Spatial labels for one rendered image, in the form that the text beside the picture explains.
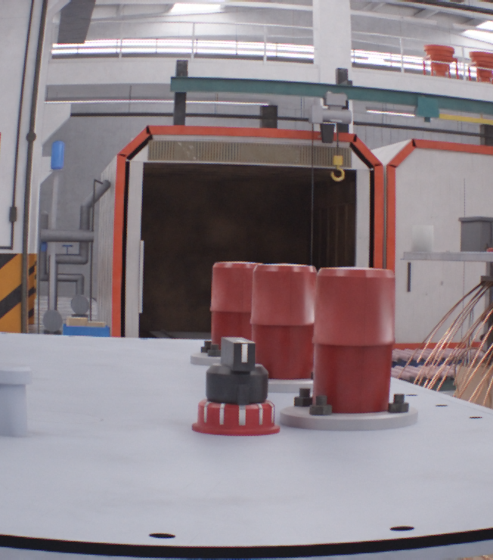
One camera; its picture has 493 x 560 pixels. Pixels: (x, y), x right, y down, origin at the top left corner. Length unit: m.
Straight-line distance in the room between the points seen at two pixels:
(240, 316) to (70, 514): 1.10
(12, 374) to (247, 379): 0.20
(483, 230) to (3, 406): 3.38
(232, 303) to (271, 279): 0.33
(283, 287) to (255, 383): 0.38
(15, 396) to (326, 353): 0.29
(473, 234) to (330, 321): 3.21
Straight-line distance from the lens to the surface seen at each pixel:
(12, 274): 11.67
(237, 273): 1.76
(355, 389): 1.12
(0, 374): 0.97
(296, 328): 1.44
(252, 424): 1.06
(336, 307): 1.11
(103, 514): 0.70
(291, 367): 1.44
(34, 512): 0.68
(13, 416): 0.98
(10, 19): 11.89
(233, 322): 1.76
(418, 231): 4.68
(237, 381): 1.06
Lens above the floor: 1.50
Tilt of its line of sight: 1 degrees down
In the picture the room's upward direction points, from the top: 1 degrees clockwise
